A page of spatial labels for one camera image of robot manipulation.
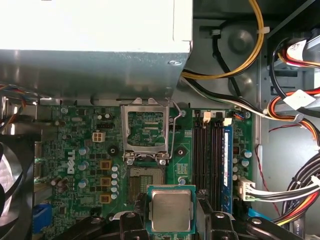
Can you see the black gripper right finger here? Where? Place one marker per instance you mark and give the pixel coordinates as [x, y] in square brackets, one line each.
[222, 227]

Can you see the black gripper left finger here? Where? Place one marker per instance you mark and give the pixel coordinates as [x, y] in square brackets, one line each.
[130, 227]

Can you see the CPU with silver top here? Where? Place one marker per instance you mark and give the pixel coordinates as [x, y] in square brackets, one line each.
[170, 210]

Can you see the metal socket cover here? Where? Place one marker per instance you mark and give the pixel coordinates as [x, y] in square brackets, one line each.
[125, 127]

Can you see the CPU socket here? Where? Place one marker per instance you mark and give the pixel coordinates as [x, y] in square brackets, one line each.
[147, 177]

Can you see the RAM stick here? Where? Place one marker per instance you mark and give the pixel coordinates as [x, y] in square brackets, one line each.
[228, 162]

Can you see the RAM slot black clips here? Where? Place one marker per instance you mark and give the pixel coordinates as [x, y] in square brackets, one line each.
[217, 150]
[197, 150]

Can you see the RAM slot white clips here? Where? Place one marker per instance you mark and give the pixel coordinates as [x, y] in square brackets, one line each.
[205, 150]

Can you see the blue board connector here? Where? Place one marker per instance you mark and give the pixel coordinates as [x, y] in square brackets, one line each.
[42, 220]

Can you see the white four pin connector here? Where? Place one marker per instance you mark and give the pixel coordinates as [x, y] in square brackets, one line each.
[98, 137]

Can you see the green motherboard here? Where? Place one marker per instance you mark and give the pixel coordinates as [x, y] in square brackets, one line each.
[75, 125]

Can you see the black case fan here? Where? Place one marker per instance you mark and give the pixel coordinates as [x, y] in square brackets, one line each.
[22, 180]

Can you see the grey power supply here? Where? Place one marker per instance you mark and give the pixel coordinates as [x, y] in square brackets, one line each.
[87, 70]

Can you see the black PC case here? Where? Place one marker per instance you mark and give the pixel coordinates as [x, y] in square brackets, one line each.
[240, 37]

